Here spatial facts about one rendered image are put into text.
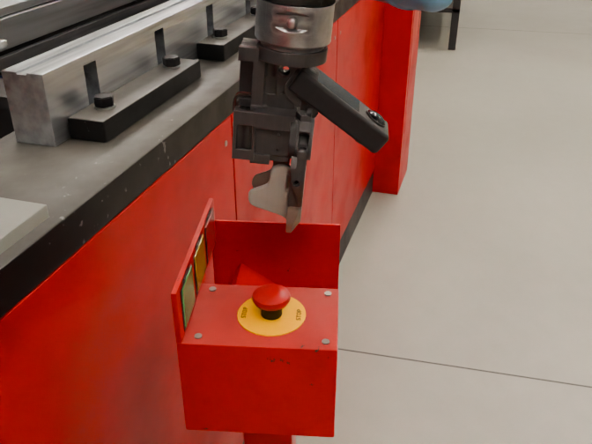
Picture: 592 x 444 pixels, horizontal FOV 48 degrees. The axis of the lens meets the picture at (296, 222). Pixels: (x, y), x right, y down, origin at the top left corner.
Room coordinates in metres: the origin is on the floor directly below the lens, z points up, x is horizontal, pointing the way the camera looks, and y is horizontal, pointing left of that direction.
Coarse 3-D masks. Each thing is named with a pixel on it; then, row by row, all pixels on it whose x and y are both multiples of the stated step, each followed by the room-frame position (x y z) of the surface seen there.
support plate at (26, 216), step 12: (0, 204) 0.39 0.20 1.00; (12, 204) 0.39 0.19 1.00; (24, 204) 0.39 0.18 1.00; (36, 204) 0.39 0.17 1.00; (0, 216) 0.37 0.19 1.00; (12, 216) 0.37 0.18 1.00; (24, 216) 0.37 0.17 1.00; (36, 216) 0.38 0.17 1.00; (48, 216) 0.39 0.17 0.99; (0, 228) 0.36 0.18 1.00; (12, 228) 0.36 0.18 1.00; (24, 228) 0.36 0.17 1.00; (0, 240) 0.34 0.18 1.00; (12, 240) 0.35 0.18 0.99; (0, 252) 0.34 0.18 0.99
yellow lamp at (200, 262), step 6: (198, 246) 0.61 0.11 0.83; (198, 252) 0.60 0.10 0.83; (204, 252) 0.63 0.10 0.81; (198, 258) 0.60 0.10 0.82; (204, 258) 0.63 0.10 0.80; (198, 264) 0.60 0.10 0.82; (204, 264) 0.63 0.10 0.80; (198, 270) 0.60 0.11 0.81; (204, 270) 0.63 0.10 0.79; (198, 276) 0.59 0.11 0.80; (198, 282) 0.59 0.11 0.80; (198, 288) 0.59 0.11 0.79
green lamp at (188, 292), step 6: (192, 270) 0.57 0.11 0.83; (192, 276) 0.57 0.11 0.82; (186, 282) 0.54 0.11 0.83; (192, 282) 0.57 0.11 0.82; (186, 288) 0.54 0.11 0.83; (192, 288) 0.56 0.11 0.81; (186, 294) 0.54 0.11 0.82; (192, 294) 0.56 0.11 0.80; (186, 300) 0.54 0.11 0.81; (192, 300) 0.56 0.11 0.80; (186, 306) 0.53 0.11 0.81; (192, 306) 0.56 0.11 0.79; (186, 312) 0.53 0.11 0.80; (186, 318) 0.53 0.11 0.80; (186, 324) 0.53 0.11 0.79
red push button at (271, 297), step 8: (256, 288) 0.57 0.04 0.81; (264, 288) 0.56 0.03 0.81; (272, 288) 0.56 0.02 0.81; (280, 288) 0.56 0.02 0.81; (256, 296) 0.55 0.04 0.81; (264, 296) 0.55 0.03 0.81; (272, 296) 0.55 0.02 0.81; (280, 296) 0.55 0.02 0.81; (288, 296) 0.55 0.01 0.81; (256, 304) 0.55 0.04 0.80; (264, 304) 0.54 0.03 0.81; (272, 304) 0.54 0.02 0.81; (280, 304) 0.54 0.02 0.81; (264, 312) 0.55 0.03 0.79; (272, 312) 0.55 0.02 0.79; (280, 312) 0.55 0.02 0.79
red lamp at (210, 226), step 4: (212, 212) 0.69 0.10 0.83; (212, 216) 0.69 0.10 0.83; (208, 220) 0.67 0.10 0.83; (212, 220) 0.69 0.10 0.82; (208, 224) 0.66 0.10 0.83; (212, 224) 0.68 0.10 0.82; (208, 228) 0.66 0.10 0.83; (212, 228) 0.68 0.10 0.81; (208, 232) 0.66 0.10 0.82; (212, 232) 0.68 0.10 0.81; (208, 236) 0.66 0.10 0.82; (212, 236) 0.68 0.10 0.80; (208, 240) 0.65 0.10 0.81; (212, 240) 0.68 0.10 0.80; (208, 244) 0.65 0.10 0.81; (212, 244) 0.68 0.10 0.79; (208, 248) 0.65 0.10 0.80; (212, 248) 0.68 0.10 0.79; (208, 252) 0.65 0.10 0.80; (208, 256) 0.65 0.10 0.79; (208, 260) 0.65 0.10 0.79
